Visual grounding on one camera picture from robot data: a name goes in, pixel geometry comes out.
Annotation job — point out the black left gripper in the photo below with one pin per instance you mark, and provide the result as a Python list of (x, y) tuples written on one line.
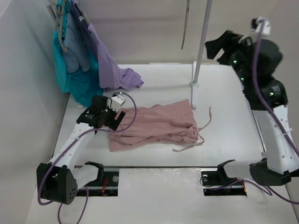
[(113, 123)]

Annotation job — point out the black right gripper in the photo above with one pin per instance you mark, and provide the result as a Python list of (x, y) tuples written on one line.
[(229, 41)]

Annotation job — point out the pink trousers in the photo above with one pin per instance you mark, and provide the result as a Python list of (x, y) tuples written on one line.
[(171, 124)]

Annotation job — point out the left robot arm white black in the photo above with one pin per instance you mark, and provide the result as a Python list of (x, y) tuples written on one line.
[(58, 180)]

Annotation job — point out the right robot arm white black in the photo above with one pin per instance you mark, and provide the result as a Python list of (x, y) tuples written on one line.
[(254, 63)]

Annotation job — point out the grey empty hanger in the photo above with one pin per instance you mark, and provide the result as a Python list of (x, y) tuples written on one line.
[(185, 23)]

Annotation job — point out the grey hanger with clothes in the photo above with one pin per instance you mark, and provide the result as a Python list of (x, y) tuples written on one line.
[(62, 8)]

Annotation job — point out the teal hanging garment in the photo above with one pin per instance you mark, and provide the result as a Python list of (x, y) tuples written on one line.
[(81, 85)]

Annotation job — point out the lilac hanging garment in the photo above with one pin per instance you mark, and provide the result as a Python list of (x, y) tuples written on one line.
[(111, 76)]

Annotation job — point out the white rack pole with base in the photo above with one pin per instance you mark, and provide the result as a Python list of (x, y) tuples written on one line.
[(194, 84)]

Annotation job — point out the blue grey hanging garment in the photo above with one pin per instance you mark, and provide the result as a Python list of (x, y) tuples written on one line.
[(76, 56)]

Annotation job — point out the white left rack pole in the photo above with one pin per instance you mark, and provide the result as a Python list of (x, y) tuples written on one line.
[(52, 11)]

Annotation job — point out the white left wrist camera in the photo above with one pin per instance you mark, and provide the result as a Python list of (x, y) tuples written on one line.
[(117, 102)]

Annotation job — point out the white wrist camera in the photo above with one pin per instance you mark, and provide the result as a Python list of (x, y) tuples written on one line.
[(117, 102), (260, 25)]

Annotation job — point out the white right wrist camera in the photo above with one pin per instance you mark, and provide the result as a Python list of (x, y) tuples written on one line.
[(260, 25)]

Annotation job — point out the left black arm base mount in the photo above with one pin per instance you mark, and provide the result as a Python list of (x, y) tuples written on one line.
[(108, 187)]

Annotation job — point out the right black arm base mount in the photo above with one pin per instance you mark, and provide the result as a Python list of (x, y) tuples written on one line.
[(216, 184)]

